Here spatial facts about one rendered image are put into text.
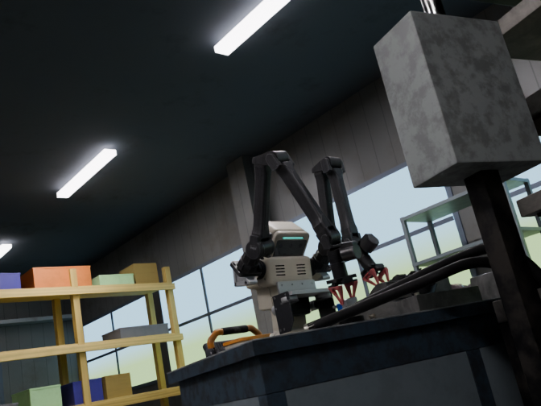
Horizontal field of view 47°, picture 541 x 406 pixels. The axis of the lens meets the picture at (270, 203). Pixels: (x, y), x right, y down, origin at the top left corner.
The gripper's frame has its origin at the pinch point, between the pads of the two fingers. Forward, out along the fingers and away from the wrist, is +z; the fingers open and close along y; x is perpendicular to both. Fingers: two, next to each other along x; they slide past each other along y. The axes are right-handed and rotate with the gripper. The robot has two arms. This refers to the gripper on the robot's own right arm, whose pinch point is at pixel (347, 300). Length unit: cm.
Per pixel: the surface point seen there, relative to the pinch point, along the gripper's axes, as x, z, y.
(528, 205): -81, -18, 10
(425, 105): -91, -47, -28
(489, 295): -38, 9, 32
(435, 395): -62, 24, -24
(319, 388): -60, 12, -57
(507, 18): -87, -70, 17
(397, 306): -38.3, 2.5, -9.1
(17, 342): 889, -5, -13
